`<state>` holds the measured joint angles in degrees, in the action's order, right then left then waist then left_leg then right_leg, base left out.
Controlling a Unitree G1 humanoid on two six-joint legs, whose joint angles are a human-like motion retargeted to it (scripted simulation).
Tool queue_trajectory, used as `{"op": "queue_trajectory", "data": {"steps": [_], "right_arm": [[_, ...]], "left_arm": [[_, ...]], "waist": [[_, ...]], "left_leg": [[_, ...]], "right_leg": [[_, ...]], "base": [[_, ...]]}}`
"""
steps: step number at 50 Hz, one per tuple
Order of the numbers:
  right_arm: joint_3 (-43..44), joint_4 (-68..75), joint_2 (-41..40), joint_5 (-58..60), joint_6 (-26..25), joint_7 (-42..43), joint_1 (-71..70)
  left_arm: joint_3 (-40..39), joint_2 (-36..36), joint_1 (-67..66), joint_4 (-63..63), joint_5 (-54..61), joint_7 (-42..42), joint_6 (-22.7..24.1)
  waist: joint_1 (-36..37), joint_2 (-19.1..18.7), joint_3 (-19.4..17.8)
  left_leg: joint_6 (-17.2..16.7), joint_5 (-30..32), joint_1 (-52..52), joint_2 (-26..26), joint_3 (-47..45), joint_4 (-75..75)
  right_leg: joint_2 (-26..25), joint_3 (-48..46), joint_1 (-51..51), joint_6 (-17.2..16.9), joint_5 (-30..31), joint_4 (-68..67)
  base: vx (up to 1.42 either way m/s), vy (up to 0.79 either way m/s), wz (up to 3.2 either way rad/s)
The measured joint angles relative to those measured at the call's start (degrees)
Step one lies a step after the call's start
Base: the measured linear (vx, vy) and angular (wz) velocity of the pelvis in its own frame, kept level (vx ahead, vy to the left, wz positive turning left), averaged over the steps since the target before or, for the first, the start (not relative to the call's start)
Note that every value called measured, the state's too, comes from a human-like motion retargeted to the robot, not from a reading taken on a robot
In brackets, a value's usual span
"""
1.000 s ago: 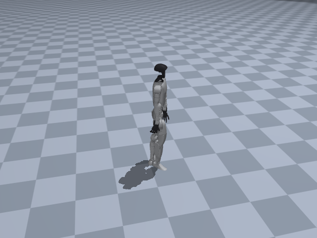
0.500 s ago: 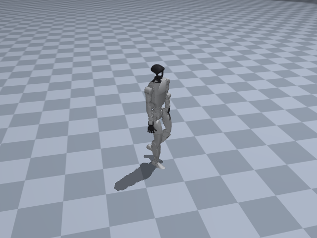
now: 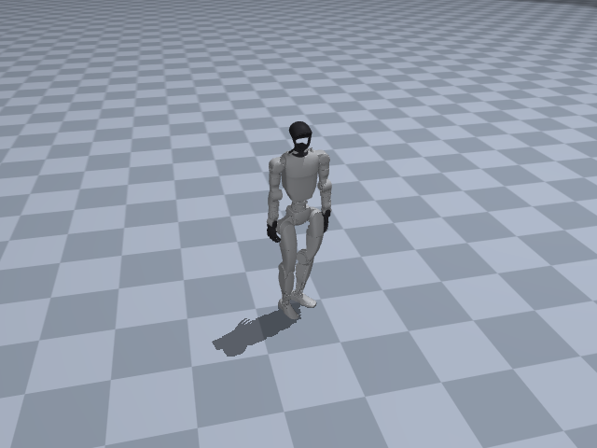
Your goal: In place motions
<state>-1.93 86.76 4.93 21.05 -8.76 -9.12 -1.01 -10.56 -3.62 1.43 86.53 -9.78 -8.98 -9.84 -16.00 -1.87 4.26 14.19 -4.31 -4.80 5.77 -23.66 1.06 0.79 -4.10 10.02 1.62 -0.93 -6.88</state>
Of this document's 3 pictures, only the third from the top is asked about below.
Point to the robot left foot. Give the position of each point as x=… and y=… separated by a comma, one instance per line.
x=303, y=299

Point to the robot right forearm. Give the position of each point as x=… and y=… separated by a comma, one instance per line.
x=273, y=209

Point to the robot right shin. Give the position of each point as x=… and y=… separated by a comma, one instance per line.
x=286, y=284

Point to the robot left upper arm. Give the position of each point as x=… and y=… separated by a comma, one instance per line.
x=323, y=170

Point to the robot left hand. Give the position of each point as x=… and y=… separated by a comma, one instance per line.
x=326, y=216

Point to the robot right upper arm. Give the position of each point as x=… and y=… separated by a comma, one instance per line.
x=276, y=166

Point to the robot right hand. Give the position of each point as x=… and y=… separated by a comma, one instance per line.
x=271, y=231

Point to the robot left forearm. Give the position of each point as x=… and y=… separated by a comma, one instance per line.
x=326, y=200

